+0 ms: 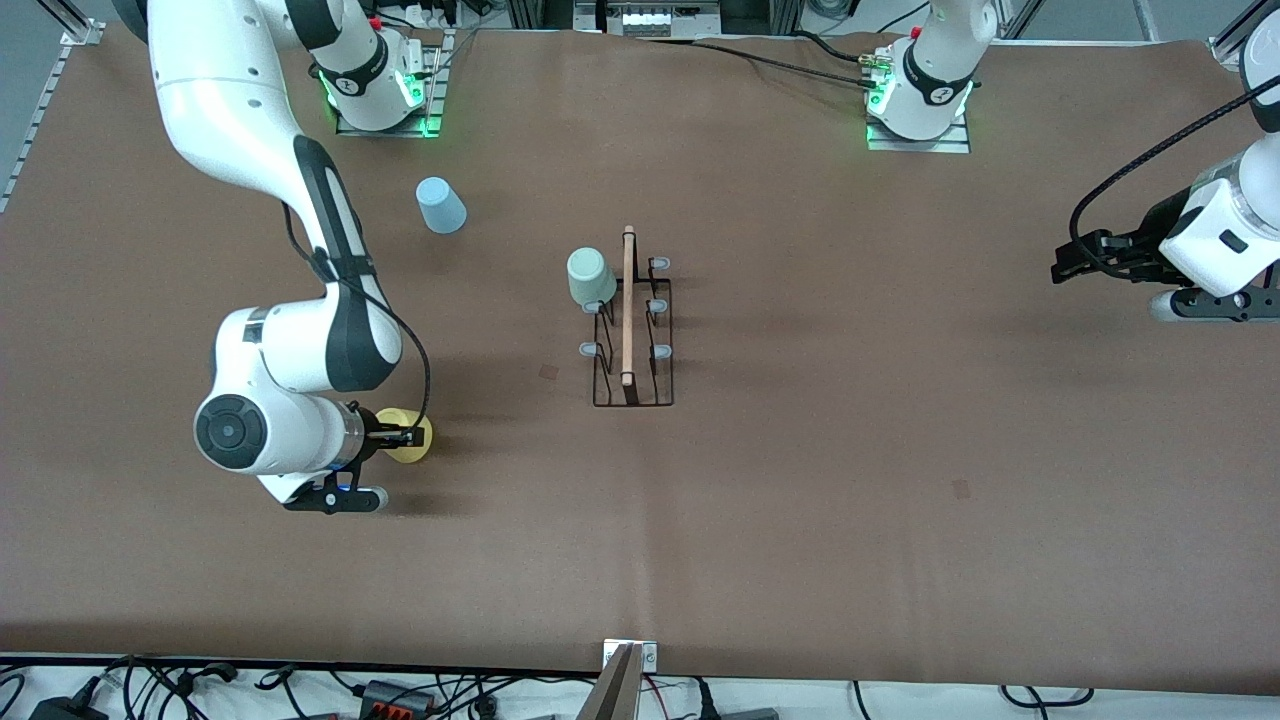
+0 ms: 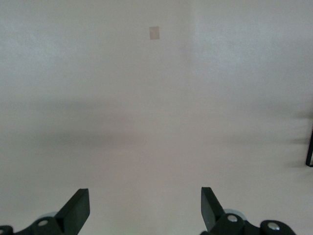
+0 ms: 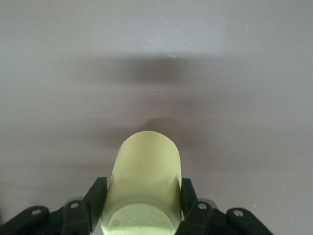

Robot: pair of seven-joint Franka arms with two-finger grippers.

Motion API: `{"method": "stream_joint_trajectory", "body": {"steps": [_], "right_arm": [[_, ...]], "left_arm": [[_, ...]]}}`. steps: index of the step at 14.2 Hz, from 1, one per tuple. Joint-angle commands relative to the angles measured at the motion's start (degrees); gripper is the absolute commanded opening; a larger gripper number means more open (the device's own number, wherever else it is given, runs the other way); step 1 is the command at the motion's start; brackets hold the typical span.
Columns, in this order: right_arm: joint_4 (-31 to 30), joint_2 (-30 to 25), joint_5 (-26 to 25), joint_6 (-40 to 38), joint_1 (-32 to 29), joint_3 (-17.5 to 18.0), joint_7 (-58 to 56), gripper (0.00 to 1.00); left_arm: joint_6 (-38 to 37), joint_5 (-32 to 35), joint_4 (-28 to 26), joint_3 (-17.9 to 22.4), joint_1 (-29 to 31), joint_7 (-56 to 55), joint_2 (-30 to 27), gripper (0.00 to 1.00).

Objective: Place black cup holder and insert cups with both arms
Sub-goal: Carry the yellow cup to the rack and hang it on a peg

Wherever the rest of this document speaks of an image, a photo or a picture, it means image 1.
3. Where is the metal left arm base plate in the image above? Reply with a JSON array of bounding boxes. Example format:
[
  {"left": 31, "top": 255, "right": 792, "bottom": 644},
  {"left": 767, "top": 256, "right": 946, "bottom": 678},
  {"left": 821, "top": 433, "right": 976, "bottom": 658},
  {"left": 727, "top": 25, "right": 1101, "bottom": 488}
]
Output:
[{"left": 866, "top": 112, "right": 972, "bottom": 155}]

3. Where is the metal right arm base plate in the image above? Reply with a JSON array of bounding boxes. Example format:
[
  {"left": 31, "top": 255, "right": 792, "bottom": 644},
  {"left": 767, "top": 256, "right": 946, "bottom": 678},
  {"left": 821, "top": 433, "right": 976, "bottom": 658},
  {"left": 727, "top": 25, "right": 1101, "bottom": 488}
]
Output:
[{"left": 335, "top": 28, "right": 448, "bottom": 139}]

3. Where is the pale green plastic cup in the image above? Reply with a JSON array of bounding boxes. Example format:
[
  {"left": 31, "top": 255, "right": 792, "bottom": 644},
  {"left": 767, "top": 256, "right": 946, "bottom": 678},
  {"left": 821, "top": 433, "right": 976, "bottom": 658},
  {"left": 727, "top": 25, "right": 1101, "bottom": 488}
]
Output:
[{"left": 566, "top": 247, "right": 619, "bottom": 308}]

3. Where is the black power adapter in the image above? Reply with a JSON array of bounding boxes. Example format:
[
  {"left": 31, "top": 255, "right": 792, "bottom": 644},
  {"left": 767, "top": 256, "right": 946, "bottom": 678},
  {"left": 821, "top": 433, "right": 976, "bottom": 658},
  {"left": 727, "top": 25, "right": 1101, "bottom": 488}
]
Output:
[{"left": 28, "top": 695, "right": 109, "bottom": 720}]

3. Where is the light blue plastic cup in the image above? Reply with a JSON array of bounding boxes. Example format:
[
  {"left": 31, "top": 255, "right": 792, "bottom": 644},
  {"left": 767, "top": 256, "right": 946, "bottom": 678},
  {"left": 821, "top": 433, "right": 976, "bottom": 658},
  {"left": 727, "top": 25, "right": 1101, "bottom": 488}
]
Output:
[{"left": 415, "top": 177, "right": 468, "bottom": 236}]

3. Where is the aluminium camera mount profile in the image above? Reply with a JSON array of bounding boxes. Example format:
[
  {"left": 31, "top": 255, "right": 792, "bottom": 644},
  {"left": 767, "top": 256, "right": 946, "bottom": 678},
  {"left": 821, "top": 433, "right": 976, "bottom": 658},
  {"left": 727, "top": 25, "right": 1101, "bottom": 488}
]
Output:
[{"left": 578, "top": 640, "right": 659, "bottom": 720}]

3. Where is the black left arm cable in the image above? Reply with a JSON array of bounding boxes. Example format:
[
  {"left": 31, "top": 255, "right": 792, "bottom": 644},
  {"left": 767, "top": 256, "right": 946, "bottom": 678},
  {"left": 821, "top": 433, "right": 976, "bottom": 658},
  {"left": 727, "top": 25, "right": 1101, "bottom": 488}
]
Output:
[{"left": 1070, "top": 80, "right": 1280, "bottom": 263}]

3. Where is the black orange connector box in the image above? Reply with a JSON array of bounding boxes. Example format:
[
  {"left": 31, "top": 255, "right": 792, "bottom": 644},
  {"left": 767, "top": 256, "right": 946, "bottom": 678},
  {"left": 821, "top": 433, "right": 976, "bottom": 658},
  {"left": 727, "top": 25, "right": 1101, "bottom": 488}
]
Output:
[{"left": 360, "top": 680, "right": 437, "bottom": 717}]

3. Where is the black wire cup holder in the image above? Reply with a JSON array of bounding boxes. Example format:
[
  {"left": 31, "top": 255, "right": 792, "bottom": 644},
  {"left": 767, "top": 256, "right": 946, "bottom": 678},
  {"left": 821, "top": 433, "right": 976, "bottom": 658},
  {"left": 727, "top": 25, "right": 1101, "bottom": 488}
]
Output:
[{"left": 579, "top": 225, "right": 674, "bottom": 408}]

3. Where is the white electronics box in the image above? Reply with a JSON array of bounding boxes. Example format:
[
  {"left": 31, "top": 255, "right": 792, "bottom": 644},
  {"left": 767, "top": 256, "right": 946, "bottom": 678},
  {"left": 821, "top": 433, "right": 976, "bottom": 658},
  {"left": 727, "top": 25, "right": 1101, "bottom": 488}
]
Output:
[{"left": 603, "top": 3, "right": 693, "bottom": 38}]

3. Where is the yellow plastic cup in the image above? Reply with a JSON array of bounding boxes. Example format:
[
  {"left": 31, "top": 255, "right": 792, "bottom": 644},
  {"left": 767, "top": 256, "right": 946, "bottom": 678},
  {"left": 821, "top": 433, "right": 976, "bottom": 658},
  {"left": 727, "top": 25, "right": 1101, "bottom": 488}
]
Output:
[{"left": 373, "top": 407, "right": 435, "bottom": 465}]

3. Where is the black cable on table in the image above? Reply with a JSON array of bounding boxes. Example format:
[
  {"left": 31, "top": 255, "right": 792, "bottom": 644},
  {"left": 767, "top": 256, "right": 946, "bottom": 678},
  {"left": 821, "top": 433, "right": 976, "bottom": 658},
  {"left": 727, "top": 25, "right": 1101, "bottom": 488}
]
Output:
[{"left": 640, "top": 35, "right": 886, "bottom": 93}]

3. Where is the dark aluminium frame post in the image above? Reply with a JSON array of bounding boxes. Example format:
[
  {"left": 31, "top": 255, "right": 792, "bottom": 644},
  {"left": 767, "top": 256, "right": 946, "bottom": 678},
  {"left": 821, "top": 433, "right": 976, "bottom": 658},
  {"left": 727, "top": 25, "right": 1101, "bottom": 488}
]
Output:
[{"left": 506, "top": 0, "right": 575, "bottom": 31}]

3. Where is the white power strip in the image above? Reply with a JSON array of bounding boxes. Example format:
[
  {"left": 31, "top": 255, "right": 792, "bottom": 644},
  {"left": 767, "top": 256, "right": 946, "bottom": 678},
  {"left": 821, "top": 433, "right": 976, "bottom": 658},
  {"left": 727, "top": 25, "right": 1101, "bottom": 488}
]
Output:
[{"left": 375, "top": 0, "right": 466, "bottom": 29}]

